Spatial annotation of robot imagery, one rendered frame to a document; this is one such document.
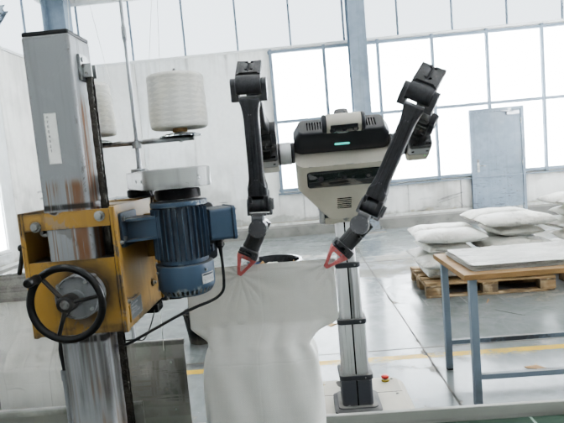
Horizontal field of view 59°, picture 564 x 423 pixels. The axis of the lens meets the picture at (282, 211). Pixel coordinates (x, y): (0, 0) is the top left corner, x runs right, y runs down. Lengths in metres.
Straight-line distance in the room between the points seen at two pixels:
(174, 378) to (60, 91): 1.29
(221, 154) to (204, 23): 2.47
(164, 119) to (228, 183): 8.33
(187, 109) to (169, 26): 8.88
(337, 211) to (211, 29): 8.20
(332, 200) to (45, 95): 1.21
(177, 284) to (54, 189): 0.38
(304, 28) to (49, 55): 8.79
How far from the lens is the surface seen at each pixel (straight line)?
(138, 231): 1.33
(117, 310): 1.31
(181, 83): 1.43
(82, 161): 1.29
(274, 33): 9.96
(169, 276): 1.31
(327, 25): 9.99
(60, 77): 1.32
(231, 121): 9.75
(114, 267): 1.28
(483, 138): 10.17
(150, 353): 2.17
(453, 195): 10.10
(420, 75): 1.57
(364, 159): 1.99
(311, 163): 1.98
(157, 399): 2.24
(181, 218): 1.29
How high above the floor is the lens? 1.40
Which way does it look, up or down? 5 degrees down
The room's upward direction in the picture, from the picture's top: 5 degrees counter-clockwise
